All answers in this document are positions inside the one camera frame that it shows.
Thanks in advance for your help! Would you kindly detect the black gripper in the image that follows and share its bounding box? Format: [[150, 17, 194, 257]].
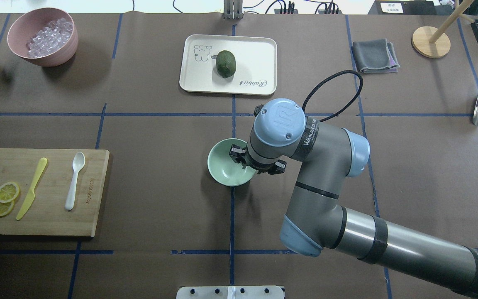
[[228, 144, 286, 175]]

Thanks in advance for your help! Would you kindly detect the mint green bowl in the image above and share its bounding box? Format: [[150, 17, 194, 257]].
[[207, 138, 256, 186]]

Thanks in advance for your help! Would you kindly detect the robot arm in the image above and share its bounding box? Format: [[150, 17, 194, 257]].
[[229, 98, 478, 299]]

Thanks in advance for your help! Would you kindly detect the white plastic spoon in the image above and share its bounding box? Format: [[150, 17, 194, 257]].
[[64, 152, 85, 211]]

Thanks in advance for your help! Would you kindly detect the pink bowl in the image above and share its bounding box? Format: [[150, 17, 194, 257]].
[[7, 8, 78, 67]]

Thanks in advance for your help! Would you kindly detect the cream rabbit tray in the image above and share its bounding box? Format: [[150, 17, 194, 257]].
[[179, 34, 277, 96]]

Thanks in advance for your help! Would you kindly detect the green avocado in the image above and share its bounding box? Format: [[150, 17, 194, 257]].
[[215, 50, 237, 78]]

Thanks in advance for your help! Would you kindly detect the grey folded cloth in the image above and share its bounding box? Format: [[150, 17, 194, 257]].
[[351, 39, 400, 74]]

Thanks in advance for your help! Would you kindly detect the bamboo cutting board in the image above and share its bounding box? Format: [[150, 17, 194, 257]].
[[0, 148, 110, 237]]

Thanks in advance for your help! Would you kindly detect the yellow plastic knife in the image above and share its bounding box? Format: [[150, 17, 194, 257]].
[[15, 157, 48, 220]]

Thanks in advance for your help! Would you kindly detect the clear ice cubes pile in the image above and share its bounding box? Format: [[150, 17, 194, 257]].
[[26, 17, 74, 58]]

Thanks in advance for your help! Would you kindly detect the wooden stand with round base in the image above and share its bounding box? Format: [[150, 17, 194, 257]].
[[411, 0, 475, 59]]

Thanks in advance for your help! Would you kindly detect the upper lemon slice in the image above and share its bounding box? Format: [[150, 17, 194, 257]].
[[0, 181, 20, 203]]

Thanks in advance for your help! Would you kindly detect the lemon slice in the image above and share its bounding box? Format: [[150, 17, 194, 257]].
[[0, 181, 20, 203], [0, 201, 15, 217]]

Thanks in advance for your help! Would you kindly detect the lower lemon slice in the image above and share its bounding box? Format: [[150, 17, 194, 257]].
[[0, 201, 15, 217]]

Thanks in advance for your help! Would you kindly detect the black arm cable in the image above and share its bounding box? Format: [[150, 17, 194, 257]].
[[302, 71, 364, 123]]

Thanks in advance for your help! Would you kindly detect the aluminium frame post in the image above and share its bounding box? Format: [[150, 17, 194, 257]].
[[223, 0, 244, 20]]

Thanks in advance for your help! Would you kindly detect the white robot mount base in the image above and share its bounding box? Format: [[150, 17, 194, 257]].
[[176, 285, 286, 299]]

